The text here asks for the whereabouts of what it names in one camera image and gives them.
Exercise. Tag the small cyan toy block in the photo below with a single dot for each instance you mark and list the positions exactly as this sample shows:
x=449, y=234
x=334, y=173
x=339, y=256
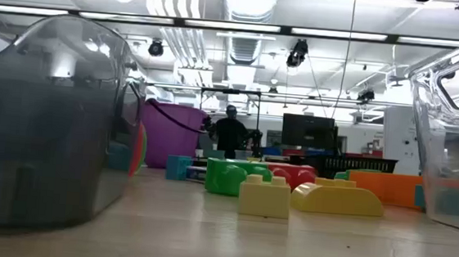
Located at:
x=178, y=168

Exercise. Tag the small yellow toy block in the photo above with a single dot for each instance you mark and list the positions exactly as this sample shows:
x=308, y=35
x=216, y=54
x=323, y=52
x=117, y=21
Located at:
x=264, y=199

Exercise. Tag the red two-stud toy block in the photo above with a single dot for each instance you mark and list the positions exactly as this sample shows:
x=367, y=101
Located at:
x=295, y=176

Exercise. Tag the long green toy block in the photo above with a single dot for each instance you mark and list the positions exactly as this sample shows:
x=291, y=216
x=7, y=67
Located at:
x=342, y=175

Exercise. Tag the yellow rounded toy block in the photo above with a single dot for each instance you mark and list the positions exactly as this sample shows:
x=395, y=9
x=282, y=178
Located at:
x=336, y=200

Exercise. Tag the orange toy block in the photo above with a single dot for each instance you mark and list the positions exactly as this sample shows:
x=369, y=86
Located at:
x=389, y=190

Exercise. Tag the grey translucent plastic bin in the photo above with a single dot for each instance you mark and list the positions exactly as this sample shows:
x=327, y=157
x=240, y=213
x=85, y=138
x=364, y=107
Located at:
x=40, y=130

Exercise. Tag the clear plastic bin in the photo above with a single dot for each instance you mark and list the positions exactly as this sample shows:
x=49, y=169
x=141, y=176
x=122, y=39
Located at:
x=447, y=174

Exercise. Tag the person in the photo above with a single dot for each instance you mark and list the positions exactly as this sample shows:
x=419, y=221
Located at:
x=231, y=134

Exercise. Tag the blue storage bin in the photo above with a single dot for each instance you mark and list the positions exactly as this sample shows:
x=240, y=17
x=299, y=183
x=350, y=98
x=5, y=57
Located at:
x=271, y=151

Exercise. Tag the purple plastic bucket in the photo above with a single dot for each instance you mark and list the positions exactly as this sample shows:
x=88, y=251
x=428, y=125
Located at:
x=167, y=140

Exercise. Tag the red storage bin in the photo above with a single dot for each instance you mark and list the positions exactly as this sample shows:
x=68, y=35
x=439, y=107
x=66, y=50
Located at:
x=293, y=152

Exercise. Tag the black computer monitor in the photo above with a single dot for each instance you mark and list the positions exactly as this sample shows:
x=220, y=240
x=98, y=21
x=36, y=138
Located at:
x=307, y=130

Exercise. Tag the green foam die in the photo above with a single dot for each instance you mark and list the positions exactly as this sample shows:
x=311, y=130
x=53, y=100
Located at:
x=144, y=150

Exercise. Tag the black ceiling spotlight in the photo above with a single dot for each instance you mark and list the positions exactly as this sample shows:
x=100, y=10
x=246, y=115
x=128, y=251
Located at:
x=155, y=49
x=297, y=54
x=366, y=96

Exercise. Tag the black overhead light beam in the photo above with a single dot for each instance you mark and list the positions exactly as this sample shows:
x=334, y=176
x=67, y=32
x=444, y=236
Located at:
x=285, y=30

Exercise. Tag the black mesh basket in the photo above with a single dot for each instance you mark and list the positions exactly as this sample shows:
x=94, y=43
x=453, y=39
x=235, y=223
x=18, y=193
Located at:
x=358, y=164

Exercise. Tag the round silver air duct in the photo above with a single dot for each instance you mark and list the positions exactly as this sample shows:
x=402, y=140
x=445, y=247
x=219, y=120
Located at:
x=249, y=7

